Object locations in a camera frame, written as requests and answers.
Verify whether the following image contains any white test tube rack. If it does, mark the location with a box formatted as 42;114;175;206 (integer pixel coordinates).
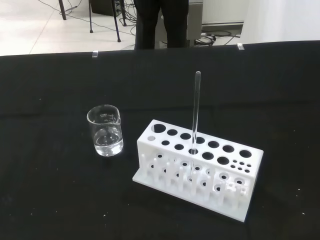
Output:
131;119;265;223

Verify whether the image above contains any glass beaker with water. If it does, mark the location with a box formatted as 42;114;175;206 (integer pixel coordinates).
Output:
86;104;124;158

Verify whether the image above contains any person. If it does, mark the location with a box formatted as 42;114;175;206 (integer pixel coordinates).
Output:
133;0;189;51

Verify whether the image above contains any black bench cloth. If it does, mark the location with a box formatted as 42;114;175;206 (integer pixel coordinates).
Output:
0;39;320;240

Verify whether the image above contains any grey metal cabinet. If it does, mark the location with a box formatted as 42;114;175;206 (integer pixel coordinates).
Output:
186;0;245;42

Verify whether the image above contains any thin black tripod leg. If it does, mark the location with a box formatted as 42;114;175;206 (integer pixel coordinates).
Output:
88;0;94;34

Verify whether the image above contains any thick black stand leg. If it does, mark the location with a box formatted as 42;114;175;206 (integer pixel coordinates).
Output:
58;0;68;21

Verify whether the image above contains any black floor cable bundle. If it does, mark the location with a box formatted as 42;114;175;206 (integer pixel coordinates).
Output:
193;29;241;47

